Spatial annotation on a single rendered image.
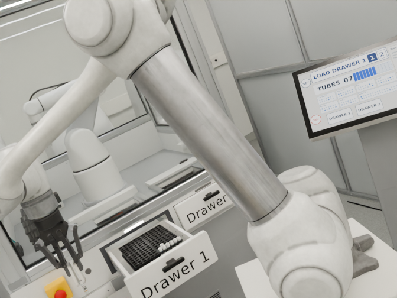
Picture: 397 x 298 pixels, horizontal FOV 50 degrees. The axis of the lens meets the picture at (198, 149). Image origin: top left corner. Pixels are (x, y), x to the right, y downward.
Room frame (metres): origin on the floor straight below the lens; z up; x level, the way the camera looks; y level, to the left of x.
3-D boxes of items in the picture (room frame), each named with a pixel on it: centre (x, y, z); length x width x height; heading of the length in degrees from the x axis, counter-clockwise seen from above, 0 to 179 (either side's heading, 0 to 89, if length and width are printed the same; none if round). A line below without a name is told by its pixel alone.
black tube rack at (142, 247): (1.38, 0.29, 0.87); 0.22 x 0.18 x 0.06; 21
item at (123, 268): (1.39, 0.29, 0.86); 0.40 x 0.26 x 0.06; 21
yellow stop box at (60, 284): (1.36, 0.63, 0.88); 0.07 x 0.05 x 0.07; 111
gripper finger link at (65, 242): (1.17, 0.46, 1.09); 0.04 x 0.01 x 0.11; 11
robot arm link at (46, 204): (1.17, 0.47, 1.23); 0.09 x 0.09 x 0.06
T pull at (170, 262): (1.17, 0.20, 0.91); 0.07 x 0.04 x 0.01; 111
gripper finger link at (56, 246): (1.16, 0.49, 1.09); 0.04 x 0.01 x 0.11; 11
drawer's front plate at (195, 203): (1.61, 0.04, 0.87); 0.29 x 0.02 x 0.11; 111
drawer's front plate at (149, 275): (1.20, 0.21, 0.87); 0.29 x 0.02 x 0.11; 111
